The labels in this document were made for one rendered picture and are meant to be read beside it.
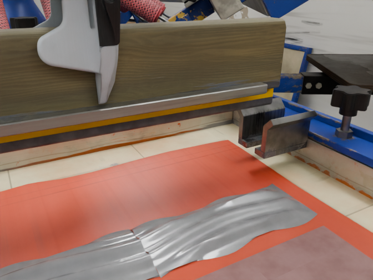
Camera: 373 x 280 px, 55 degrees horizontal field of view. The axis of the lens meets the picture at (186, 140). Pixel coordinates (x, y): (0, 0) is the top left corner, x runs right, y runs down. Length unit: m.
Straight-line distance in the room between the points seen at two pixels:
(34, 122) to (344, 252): 0.29
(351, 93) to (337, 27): 2.27
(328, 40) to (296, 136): 2.30
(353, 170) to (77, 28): 0.33
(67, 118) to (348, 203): 0.30
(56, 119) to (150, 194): 0.15
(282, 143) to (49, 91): 0.28
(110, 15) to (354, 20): 2.40
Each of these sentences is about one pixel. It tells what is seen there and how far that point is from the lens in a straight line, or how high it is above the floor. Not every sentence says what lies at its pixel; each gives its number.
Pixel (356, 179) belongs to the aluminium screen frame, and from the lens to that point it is 0.46.
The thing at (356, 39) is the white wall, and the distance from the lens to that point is 2.62.
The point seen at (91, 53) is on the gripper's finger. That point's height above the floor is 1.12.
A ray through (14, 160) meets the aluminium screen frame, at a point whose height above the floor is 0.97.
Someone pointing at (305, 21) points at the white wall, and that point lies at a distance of 2.90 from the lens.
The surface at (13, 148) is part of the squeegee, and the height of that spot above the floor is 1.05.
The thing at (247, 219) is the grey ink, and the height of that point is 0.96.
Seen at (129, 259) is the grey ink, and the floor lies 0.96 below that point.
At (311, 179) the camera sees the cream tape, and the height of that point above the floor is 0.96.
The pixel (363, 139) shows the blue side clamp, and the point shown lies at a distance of 0.48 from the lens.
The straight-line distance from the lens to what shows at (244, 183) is 0.44.
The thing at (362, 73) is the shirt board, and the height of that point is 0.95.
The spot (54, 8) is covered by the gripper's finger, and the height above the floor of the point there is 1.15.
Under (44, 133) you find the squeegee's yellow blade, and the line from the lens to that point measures 0.34.
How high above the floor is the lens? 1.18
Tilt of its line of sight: 24 degrees down
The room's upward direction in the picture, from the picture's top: straight up
